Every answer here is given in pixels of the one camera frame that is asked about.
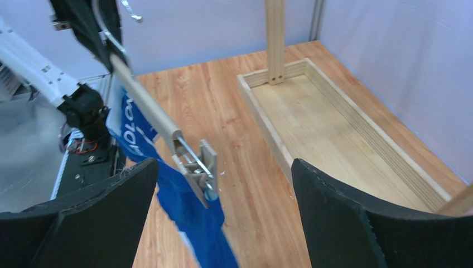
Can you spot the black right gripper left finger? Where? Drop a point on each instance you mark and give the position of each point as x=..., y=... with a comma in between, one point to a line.
x=97, y=226

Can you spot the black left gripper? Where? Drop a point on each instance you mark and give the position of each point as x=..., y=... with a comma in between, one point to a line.
x=79, y=15

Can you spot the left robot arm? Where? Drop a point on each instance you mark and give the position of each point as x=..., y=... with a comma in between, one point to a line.
x=82, y=106

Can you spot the blue underwear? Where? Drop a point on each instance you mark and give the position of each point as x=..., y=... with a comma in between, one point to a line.
x=200, y=228

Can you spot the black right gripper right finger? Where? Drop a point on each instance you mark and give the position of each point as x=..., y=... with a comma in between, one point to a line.
x=347, y=227

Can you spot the beige clip hanger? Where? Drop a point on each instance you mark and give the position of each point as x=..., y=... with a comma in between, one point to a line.
x=199, y=169

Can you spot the wooden clothes rack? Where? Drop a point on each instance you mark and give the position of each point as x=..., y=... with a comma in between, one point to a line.
x=303, y=114

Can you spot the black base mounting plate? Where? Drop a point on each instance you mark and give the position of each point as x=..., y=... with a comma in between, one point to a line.
x=85, y=163

